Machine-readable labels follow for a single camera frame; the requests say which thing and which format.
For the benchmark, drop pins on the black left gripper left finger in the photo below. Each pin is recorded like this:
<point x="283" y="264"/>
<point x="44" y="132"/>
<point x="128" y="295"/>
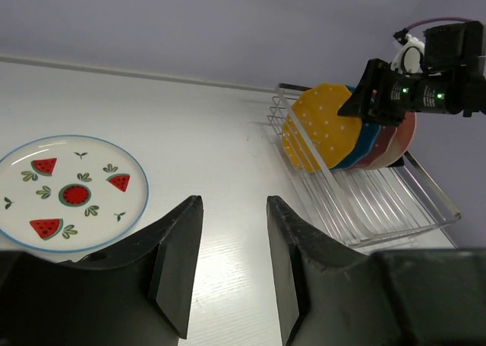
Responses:
<point x="135" y="292"/>

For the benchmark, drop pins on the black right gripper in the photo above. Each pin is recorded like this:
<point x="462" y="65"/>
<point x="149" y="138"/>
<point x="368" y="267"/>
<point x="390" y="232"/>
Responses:
<point x="451" y="79"/>

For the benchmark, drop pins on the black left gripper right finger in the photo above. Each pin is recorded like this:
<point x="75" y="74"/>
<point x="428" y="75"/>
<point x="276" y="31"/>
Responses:
<point x="330" y="294"/>

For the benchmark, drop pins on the yellow dotted plate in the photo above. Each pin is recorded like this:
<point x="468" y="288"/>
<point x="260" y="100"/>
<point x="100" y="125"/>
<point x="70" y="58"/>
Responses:
<point x="311" y="110"/>

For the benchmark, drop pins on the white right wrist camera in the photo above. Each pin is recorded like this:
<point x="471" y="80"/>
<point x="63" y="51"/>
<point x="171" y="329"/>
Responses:
<point x="410" y="53"/>

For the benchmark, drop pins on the clear wire dish rack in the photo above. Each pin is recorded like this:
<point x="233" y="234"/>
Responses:
<point x="359" y="208"/>

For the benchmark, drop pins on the white watermelon pattern plate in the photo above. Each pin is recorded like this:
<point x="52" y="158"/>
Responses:
<point x="70" y="193"/>

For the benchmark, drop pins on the blue dotted plate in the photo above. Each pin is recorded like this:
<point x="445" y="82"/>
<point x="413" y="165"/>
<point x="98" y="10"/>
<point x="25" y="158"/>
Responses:
<point x="364" y="141"/>

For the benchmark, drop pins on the pink plate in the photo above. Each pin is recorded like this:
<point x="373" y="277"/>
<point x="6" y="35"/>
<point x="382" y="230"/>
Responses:
<point x="399" y="143"/>

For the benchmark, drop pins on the maroon dotted plate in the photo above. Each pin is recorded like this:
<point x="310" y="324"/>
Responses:
<point x="378" y="149"/>

